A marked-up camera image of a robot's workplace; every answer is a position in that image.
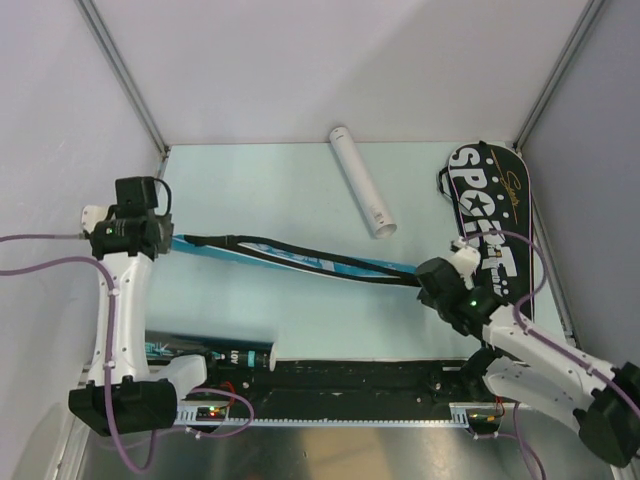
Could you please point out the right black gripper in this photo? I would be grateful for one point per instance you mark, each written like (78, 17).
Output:
(424, 298)

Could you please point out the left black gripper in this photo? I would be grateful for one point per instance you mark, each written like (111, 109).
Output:
(164, 246)

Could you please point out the white shuttlecock tube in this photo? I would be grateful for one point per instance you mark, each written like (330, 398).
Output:
(375, 210)

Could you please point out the black racket cover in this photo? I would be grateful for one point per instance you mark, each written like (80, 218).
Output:
(489, 188)

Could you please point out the black shuttlecock tube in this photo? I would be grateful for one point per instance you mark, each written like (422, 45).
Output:
(233, 353)

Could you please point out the blue racket cover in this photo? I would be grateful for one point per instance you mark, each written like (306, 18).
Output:
(261, 251)

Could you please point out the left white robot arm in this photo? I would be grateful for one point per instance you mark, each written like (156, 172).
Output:
(122, 394)

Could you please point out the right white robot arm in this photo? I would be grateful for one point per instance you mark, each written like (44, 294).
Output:
(522, 362)

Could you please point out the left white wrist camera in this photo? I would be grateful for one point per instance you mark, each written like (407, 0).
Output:
(91, 215)

